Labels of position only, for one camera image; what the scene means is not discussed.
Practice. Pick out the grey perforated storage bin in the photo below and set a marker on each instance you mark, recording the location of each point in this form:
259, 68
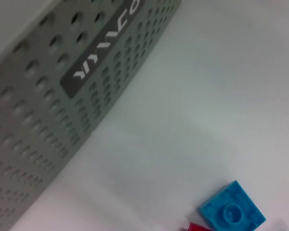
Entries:
50, 108

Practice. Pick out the blue toy plate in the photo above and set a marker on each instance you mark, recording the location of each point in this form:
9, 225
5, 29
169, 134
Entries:
233, 211

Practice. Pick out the dark red toy brick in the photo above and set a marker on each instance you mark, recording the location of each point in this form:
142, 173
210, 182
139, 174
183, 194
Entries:
195, 227

